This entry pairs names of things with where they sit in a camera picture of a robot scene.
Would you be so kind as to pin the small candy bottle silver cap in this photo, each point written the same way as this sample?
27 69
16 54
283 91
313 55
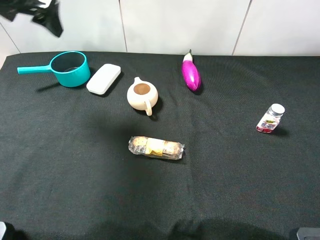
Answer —
270 119

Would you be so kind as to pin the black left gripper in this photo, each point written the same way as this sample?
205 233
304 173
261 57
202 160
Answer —
48 17

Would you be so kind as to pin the grey robot base right corner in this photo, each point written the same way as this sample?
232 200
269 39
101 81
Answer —
308 233

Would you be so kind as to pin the teal saucepan with handle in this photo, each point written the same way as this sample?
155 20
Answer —
70 68

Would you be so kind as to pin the white rectangular case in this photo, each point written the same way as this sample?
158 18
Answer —
102 80

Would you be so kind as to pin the grey robot base left corner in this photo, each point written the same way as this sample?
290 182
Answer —
3 229

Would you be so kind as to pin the cream ceramic teapot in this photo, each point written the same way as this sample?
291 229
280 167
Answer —
142 96

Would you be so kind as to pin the wrapped cracker pack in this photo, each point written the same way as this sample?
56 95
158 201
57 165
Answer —
156 148

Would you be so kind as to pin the black tablecloth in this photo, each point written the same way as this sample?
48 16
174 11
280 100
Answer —
66 172

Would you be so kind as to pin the purple toy eggplant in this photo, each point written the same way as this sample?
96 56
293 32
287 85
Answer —
190 72

